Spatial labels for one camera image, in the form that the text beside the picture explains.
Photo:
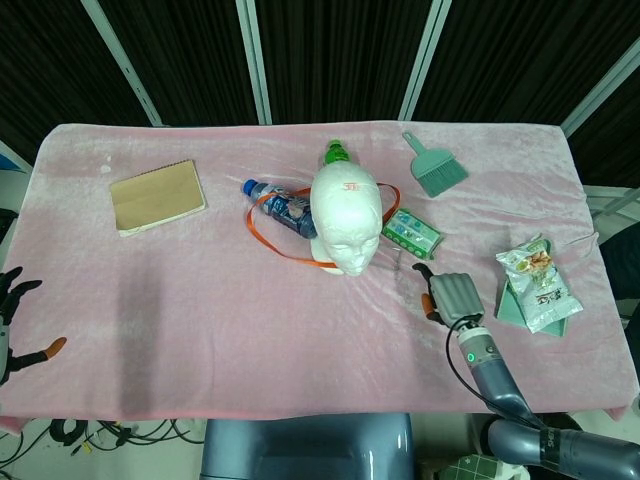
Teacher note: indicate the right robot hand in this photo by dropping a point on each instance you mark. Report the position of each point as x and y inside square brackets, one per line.
[457, 297]

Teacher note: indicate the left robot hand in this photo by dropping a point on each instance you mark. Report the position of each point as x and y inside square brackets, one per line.
[6, 310]

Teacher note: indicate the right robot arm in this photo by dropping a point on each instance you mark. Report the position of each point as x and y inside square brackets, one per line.
[500, 380]

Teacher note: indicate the white foam mannequin head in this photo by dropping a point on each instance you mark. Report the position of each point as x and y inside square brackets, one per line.
[345, 215]

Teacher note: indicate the light green flat box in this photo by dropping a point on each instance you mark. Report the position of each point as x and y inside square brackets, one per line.
[507, 307]

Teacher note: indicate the green tissue pack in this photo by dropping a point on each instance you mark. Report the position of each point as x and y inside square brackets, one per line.
[410, 230]

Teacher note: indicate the white snack bag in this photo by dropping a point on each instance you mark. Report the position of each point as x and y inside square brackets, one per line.
[542, 285]

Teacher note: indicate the green hand brush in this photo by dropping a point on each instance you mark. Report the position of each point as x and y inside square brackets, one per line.
[437, 175]

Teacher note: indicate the green grid pattern box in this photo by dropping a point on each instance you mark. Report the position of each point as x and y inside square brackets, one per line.
[475, 467]

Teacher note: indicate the green capped bottle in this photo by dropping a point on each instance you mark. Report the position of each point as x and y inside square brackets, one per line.
[336, 154]

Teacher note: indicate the brown paper notebook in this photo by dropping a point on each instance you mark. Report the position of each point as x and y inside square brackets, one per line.
[157, 197]

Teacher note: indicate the blue plastic drink bottle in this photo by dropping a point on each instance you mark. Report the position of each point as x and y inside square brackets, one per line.
[287, 212]

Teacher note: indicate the pink fleece table cloth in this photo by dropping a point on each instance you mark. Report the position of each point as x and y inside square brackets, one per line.
[250, 340]

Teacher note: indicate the blue-grey robot torso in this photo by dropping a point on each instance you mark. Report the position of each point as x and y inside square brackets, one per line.
[310, 450]

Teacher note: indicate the white partition frame post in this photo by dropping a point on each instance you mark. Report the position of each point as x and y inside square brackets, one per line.
[255, 65]
[125, 65]
[422, 70]
[600, 95]

